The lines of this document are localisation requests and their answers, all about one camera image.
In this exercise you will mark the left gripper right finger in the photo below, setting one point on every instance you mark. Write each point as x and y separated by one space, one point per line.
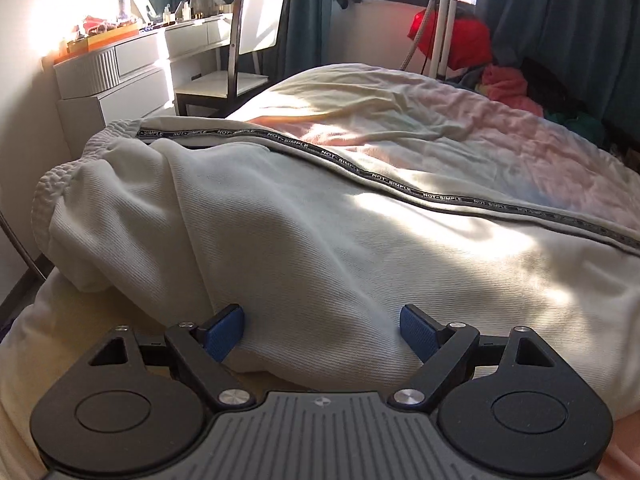
507 405

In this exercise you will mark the orange tray with items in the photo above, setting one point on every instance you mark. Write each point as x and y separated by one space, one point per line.
94 33

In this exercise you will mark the green black clothes pile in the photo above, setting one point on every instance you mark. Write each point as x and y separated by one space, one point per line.
586 126

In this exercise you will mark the red bag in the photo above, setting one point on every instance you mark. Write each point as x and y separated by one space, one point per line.
470 41

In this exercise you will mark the dark right curtain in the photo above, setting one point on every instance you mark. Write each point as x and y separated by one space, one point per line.
592 46

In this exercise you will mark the white tripod stand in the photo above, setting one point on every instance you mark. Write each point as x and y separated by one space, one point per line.
444 27

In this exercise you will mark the teal curtain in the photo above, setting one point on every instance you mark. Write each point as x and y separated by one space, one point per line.
295 10

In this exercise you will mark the white drawer dresser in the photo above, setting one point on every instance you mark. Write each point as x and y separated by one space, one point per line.
136 77

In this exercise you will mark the white black chair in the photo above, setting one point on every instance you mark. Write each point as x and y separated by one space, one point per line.
254 27

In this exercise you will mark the pastel bed duvet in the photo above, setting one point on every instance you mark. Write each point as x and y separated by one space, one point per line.
407 121

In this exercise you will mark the white knit jacket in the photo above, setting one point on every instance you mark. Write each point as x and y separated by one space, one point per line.
322 247

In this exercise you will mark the pink clothes pile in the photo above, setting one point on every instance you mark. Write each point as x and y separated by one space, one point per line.
508 86

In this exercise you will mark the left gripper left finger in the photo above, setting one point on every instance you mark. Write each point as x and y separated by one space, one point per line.
139 406

